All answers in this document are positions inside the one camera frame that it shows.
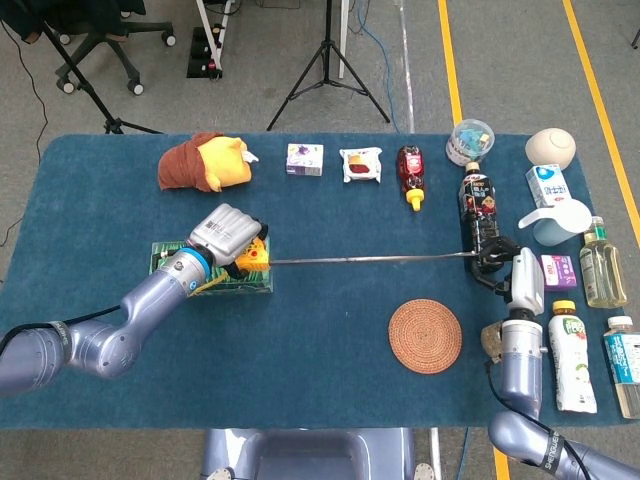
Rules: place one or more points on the brown cloth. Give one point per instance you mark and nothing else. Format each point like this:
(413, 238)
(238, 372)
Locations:
(180, 165)

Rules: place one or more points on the purple white small carton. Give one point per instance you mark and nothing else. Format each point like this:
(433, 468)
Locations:
(305, 160)

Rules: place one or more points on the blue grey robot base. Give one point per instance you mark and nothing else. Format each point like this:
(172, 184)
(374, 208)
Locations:
(310, 455)

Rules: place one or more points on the black office chair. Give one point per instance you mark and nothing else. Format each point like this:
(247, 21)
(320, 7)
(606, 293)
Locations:
(100, 37)

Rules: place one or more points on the round woven rattan coaster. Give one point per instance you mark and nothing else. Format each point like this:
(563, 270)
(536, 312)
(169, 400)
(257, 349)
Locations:
(425, 336)

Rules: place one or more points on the clear box green tea bags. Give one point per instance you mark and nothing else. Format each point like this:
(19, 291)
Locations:
(255, 282)

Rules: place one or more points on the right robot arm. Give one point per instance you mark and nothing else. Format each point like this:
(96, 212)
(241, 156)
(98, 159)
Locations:
(522, 365)

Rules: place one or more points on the purple pink small box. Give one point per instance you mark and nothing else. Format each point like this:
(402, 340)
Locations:
(560, 272)

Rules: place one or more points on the red bottle yellow cap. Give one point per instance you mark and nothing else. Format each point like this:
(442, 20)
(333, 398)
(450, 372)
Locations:
(411, 167)

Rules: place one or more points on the yellow plush toy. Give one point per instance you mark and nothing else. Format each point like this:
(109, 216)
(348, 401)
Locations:
(227, 165)

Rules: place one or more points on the beige bowl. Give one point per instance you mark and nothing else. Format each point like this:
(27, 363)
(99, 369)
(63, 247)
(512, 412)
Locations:
(550, 147)

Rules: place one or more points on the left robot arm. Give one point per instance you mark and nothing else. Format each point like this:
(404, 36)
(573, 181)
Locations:
(150, 300)

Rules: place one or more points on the white metal frame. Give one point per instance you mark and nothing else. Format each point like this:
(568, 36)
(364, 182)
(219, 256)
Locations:
(210, 35)

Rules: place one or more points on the blue white milk carton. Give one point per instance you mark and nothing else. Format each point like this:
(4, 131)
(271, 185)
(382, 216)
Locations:
(547, 185)

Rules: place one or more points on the white blue measuring jug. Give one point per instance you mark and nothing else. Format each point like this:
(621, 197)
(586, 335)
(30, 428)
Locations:
(555, 230)

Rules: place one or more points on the blue table cloth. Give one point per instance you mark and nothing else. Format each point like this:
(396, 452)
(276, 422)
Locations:
(320, 350)

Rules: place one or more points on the clear water bottle blue label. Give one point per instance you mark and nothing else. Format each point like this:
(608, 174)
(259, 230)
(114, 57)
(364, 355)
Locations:
(625, 360)

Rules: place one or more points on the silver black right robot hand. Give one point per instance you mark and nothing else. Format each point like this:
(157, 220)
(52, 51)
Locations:
(527, 280)

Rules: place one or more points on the white post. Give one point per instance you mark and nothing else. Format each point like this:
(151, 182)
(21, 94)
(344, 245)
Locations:
(343, 40)

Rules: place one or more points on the black light stand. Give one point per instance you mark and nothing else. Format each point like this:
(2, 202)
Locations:
(114, 125)

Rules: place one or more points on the black power strip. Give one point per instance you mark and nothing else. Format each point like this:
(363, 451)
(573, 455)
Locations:
(202, 55)

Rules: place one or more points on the white wrapped snack pack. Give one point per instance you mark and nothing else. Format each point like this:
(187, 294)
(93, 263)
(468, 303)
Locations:
(361, 165)

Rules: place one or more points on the clear plastic jar of clips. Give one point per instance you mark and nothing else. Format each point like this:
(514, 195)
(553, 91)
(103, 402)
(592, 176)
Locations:
(467, 142)

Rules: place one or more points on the black snack package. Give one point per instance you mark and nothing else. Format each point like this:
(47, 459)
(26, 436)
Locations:
(477, 210)

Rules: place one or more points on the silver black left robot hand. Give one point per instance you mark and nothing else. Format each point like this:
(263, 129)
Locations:
(225, 232)

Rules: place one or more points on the white drink bottle yellow cap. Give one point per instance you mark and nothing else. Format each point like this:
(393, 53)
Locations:
(572, 360)

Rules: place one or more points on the glass jar black lid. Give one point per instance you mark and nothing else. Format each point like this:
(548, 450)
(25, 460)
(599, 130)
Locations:
(492, 340)

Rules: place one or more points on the dark jacket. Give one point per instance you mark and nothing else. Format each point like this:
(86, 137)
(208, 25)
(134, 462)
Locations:
(75, 12)

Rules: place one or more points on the yellow oil bottle green cap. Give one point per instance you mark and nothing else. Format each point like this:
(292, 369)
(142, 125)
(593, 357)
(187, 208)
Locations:
(602, 275)

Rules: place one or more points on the black tripod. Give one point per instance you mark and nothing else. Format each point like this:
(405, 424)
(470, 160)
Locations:
(327, 50)

